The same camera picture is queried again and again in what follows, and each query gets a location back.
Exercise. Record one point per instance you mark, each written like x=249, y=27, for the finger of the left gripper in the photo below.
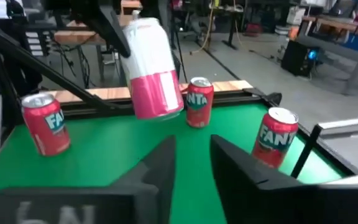
x=178, y=67
x=113, y=31

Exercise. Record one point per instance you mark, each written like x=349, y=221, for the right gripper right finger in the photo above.
x=238, y=186

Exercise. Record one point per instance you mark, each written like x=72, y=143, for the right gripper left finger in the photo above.
x=157, y=186

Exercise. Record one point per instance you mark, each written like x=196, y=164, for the pink and white can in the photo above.
x=154, y=93

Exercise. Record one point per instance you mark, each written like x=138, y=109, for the red Fanta strawberry can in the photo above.
x=47, y=130
x=199, y=109
x=273, y=143

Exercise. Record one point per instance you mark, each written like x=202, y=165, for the green table mat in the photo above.
x=104, y=149

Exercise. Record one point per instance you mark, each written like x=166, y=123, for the black computer blue light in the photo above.
x=297, y=59

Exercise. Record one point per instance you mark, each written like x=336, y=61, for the dark grey desk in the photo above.
x=334, y=46

